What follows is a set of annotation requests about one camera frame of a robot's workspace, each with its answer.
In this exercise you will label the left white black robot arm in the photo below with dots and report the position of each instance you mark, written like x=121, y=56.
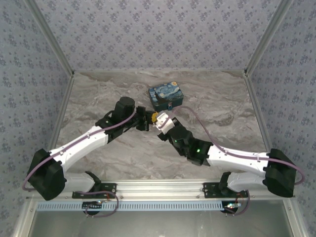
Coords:
x=79, y=143

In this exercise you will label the short aluminium frame leg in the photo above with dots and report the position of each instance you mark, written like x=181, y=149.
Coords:
x=23, y=219
x=296, y=219

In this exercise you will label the right small circuit board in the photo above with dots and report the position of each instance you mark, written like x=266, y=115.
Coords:
x=232, y=205

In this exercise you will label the starry night tin box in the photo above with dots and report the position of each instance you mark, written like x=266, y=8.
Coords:
x=166, y=95

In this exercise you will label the long aluminium mounting rail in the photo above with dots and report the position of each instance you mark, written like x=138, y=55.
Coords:
x=158, y=188

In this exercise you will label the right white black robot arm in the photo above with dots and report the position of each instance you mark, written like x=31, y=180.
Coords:
x=237, y=158

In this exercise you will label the aluminium table side rail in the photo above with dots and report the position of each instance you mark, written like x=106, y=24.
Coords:
x=256, y=108
x=59, y=123

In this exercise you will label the steel sheet shelf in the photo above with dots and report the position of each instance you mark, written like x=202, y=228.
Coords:
x=158, y=224

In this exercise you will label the aluminium frame post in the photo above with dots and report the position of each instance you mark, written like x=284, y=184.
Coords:
x=269, y=37
x=49, y=37

